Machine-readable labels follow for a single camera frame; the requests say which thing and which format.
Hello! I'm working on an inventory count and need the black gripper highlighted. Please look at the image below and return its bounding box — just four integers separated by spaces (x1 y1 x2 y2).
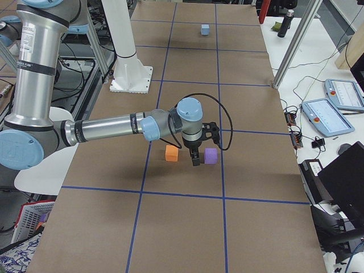
181 122 220 167

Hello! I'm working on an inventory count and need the light blue foam block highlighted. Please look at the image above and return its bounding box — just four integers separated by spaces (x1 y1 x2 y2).
200 24 210 36

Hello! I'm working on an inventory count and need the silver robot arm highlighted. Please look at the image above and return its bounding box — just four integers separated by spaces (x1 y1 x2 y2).
1 1 220 170

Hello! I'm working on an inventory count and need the purple foam block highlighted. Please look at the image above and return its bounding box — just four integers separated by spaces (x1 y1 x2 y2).
204 148 218 164

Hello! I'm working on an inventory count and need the orange foam block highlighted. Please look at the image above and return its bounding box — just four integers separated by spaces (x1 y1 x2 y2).
165 145 179 162

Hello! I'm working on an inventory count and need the near teach pendant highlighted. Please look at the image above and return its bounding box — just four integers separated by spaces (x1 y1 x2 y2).
301 98 355 137

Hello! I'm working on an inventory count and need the teach pendant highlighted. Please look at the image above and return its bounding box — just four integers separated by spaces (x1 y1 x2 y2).
301 98 355 137
324 79 363 112

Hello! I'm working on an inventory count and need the white chair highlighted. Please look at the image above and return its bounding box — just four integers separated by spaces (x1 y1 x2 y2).
14 106 79 196

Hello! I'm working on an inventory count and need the black laptop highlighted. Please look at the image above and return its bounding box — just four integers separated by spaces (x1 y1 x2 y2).
318 141 363 228

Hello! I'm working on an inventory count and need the black water bottle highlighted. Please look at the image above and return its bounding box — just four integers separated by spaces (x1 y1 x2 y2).
278 9 294 38

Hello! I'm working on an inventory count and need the far teach pendant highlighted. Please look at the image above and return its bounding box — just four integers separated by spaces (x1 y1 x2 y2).
324 79 363 112

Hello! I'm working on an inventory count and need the white perforated basket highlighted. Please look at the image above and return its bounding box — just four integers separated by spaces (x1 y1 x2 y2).
11 201 55 243

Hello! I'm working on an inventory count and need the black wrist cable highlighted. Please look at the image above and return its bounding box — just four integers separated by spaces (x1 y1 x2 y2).
159 93 234 151

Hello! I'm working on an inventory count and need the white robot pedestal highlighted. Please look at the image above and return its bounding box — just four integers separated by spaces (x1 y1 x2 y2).
102 0 153 93

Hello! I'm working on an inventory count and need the aluminium frame post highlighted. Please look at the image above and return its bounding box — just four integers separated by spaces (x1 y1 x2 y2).
272 0 322 89

